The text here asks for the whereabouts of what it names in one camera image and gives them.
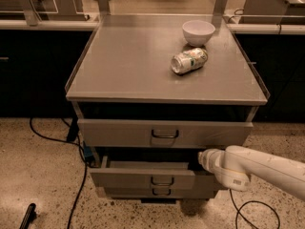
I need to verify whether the grey drawer cabinet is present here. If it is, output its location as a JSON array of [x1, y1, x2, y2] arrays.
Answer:
[[64, 13, 271, 204]]

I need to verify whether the black cable right floor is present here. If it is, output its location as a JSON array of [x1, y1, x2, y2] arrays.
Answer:
[[228, 188, 281, 229]]

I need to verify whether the crushed soda can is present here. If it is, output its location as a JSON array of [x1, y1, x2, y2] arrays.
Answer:
[[171, 48, 208, 75]]

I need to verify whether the grey drawer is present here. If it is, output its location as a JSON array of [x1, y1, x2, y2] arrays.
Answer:
[[88, 156, 228, 191], [78, 119, 253, 148], [96, 187, 217, 199]]

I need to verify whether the black cable left floor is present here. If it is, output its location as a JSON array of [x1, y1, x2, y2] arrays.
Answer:
[[28, 117, 96, 229]]

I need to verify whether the white bowl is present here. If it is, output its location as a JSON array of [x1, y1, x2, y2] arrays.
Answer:
[[182, 20, 215, 47]]

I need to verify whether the grey top drawer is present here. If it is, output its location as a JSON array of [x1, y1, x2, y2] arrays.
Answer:
[[78, 119, 253, 148]]

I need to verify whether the black object on floor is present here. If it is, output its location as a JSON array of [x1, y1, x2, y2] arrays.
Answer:
[[19, 203, 36, 229]]

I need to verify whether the black cable floor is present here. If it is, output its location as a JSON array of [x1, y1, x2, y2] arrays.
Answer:
[[228, 188, 281, 229], [28, 117, 96, 229]]

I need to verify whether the grey bottom drawer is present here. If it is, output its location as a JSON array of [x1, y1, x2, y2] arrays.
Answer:
[[96, 187, 217, 199]]

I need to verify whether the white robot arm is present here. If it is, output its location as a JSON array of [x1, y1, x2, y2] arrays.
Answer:
[[197, 145, 305, 200]]

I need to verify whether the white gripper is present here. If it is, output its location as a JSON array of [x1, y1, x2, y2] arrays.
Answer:
[[197, 149, 224, 174]]

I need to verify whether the white counter ledge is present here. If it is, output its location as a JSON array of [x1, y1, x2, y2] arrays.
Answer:
[[0, 20, 305, 35]]

